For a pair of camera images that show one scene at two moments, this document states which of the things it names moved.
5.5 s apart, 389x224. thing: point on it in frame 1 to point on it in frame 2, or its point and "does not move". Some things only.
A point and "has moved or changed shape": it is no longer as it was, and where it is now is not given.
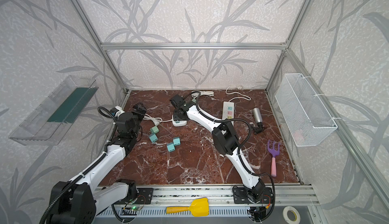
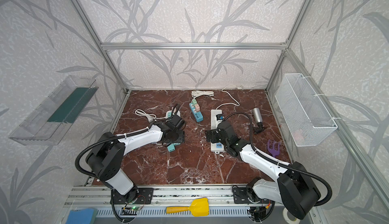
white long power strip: [228, 111] has moved or changed shape
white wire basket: [309, 121] does not move
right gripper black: [177, 103] to [213, 136]
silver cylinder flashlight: [258, 128] does not move
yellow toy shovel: [199, 208] does not move
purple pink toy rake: [274, 151] does not move
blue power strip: [196, 94] has moved or changed shape
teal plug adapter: [170, 147] does not move
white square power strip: [178, 123] to [169, 113]
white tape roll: [285, 217] does not move
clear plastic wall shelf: [49, 122] does not move
